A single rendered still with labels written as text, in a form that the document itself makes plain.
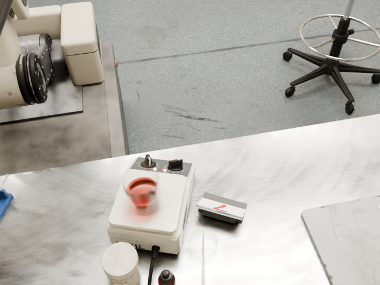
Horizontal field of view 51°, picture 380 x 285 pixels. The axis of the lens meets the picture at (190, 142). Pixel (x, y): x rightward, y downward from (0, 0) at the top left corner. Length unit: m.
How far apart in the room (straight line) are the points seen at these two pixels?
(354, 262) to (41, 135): 1.14
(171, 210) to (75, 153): 0.80
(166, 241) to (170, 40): 1.93
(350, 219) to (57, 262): 0.56
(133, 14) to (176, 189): 2.17
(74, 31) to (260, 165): 1.00
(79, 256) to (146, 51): 1.81
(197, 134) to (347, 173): 1.13
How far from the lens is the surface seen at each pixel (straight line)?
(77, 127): 1.53
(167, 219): 0.69
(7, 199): 0.89
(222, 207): 0.78
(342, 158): 0.94
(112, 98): 1.62
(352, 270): 0.79
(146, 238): 0.71
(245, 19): 2.73
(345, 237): 0.81
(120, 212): 0.71
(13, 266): 0.82
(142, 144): 1.91
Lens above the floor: 1.44
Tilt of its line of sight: 49 degrees down
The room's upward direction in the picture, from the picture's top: 1 degrees counter-clockwise
